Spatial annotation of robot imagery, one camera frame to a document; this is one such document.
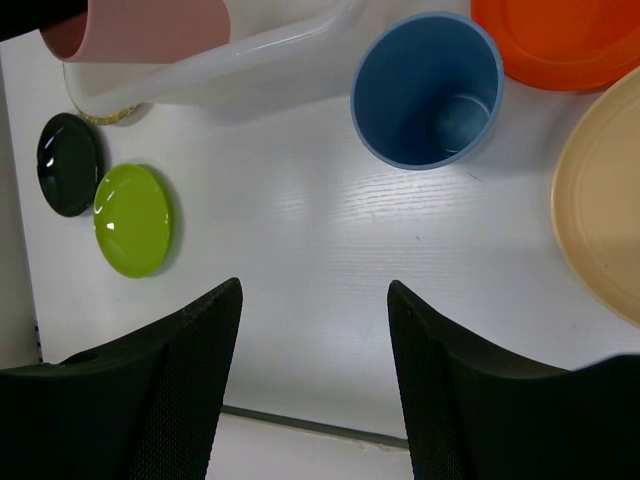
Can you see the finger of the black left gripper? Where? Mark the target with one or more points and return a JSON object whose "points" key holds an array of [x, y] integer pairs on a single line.
{"points": [[18, 17]]}

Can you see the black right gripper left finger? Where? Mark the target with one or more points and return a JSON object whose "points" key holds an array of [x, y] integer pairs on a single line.
{"points": [[143, 406]]}

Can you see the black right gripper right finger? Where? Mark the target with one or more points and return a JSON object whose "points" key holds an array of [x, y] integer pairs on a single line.
{"points": [[474, 410]]}

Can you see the pink plastic cup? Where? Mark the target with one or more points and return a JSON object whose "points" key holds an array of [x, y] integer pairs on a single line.
{"points": [[140, 31]]}

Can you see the green plastic plate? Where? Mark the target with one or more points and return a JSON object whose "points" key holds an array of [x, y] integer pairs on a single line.
{"points": [[133, 220]]}

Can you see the translucent white plastic bin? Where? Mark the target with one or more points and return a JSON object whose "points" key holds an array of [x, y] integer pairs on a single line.
{"points": [[281, 54]]}

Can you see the round bamboo mat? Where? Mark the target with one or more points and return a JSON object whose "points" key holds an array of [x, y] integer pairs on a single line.
{"points": [[86, 82]]}

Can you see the black round plate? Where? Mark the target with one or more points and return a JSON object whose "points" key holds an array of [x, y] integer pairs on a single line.
{"points": [[70, 164]]}

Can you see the beige plastic plate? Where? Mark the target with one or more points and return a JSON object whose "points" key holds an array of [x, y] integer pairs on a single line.
{"points": [[595, 199]]}

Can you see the blue plastic cup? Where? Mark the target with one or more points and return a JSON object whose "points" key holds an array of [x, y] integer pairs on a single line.
{"points": [[427, 91]]}

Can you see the orange plastic plate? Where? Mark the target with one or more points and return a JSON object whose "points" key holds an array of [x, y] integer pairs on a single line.
{"points": [[563, 45]]}

